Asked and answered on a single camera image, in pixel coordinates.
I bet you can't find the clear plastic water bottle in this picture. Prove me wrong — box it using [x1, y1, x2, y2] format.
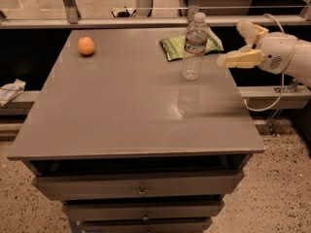
[182, 13, 209, 81]

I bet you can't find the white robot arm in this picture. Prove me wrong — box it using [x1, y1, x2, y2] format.
[217, 20, 311, 87]

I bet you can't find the grey drawer cabinet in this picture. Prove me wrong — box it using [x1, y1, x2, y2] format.
[7, 27, 266, 233]

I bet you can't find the green chip bag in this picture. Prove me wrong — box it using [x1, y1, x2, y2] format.
[159, 30, 224, 61]

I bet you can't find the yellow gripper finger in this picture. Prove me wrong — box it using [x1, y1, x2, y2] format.
[216, 45, 265, 69]
[236, 20, 269, 45]

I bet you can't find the grey drawer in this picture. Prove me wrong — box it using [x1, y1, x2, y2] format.
[83, 217, 212, 233]
[32, 170, 244, 201]
[62, 201, 224, 221]

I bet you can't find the bottom grey drawer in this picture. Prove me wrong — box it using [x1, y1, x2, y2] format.
[83, 217, 212, 233]

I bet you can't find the top grey drawer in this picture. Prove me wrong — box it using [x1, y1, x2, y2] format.
[32, 170, 244, 201]

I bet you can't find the middle grey drawer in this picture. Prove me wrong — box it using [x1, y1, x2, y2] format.
[62, 201, 224, 221]

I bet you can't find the grey metal rail frame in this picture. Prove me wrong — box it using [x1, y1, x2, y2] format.
[0, 0, 311, 28]

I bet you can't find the orange fruit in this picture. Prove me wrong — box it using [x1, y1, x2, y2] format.
[78, 37, 95, 55]

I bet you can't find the black white object on floor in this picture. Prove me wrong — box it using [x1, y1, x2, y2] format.
[111, 7, 135, 17]

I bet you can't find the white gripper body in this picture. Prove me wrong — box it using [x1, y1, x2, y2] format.
[257, 32, 298, 74]

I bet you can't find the white folded cloth packet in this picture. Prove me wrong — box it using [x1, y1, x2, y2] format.
[0, 79, 26, 107]

